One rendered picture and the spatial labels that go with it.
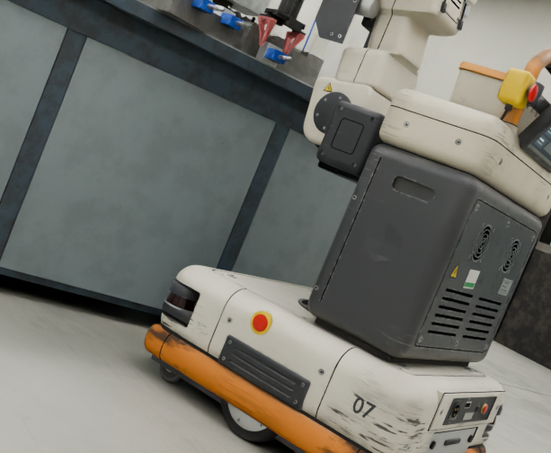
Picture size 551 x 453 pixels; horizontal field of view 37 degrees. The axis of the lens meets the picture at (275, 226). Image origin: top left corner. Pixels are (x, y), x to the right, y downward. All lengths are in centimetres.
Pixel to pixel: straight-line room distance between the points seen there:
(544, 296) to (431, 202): 450
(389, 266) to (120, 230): 82
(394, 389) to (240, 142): 95
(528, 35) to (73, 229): 890
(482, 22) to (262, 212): 897
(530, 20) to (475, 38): 79
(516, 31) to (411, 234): 917
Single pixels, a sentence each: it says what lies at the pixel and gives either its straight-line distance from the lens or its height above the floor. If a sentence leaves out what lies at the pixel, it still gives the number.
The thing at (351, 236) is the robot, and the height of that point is 48.
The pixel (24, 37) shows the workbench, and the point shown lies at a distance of 207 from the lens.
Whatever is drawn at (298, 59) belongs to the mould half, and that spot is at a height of 86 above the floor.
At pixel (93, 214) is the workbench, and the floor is 27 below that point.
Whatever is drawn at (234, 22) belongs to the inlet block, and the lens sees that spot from 218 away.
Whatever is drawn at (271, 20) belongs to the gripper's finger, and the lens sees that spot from 224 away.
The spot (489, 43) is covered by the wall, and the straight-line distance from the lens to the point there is 1097.
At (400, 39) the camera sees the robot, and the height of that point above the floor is 94.
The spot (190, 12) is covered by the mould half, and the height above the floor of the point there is 83.
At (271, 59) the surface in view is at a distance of 226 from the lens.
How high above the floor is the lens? 56
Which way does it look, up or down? 4 degrees down
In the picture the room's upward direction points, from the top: 23 degrees clockwise
